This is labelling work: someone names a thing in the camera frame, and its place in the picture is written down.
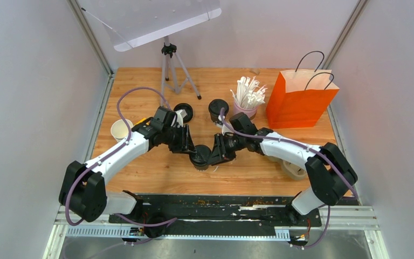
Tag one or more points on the stack of black lids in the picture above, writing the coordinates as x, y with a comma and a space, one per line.
188, 109

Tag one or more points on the grey tripod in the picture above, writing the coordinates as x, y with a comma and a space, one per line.
169, 76

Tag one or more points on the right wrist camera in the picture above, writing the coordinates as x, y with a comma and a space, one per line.
226, 128

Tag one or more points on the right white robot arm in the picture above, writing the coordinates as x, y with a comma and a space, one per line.
329, 172

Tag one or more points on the bundle of wrapped straws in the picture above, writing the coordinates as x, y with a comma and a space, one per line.
249, 93

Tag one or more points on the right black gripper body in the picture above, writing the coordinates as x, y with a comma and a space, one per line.
228, 145

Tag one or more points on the orange paper bag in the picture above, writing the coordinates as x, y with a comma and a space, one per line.
300, 96

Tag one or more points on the pink straw holder cup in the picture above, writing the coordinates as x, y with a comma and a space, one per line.
251, 113

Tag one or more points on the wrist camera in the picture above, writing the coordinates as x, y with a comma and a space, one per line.
180, 114
226, 128

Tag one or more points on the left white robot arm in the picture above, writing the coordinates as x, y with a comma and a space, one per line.
84, 185

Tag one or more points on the yellow triangular plastic stand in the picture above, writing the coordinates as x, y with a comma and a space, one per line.
143, 120

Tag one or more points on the black cup lid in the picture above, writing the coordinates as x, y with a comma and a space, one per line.
200, 156
216, 105

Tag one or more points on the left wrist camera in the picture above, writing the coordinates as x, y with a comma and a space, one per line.
180, 114

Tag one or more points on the black paper coffee cup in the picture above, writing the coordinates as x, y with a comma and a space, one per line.
216, 118
201, 166

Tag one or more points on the white reflector board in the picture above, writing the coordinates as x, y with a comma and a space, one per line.
130, 24

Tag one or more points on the cardboard cup carrier tray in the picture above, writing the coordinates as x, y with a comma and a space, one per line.
293, 171

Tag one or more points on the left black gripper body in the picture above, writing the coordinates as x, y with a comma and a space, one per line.
178, 138

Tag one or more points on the stack of paper cups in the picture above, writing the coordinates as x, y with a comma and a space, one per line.
119, 130

